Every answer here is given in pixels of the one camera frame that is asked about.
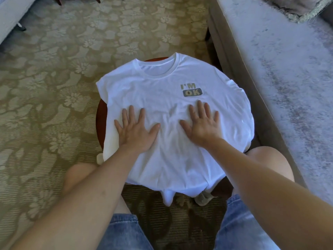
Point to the person's left hand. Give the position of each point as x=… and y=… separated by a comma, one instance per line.
x=135, y=133

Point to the person's right hand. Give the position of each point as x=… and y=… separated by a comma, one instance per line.
x=204, y=128

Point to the white T-shirt dark print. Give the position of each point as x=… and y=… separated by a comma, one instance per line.
x=177, y=153

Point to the person's right forearm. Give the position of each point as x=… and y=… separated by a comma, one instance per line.
x=276, y=195

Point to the person's left forearm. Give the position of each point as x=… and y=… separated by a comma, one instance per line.
x=78, y=211

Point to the person's right leg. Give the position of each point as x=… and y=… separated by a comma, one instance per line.
x=273, y=161

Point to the round wooden table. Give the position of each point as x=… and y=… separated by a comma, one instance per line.
x=100, y=122

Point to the white sneaker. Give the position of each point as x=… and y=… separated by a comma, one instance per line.
x=100, y=158
x=204, y=198

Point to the grey velvet chaise sofa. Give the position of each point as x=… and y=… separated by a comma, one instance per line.
x=281, y=75

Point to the blue denim shorts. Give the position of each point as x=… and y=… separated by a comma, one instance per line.
x=239, y=226

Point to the dark wooden nightstand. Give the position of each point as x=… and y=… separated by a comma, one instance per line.
x=78, y=0

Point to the brown fringed cushion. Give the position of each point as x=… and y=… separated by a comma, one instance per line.
x=302, y=5

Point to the white bed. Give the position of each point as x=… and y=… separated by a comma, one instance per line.
x=13, y=13

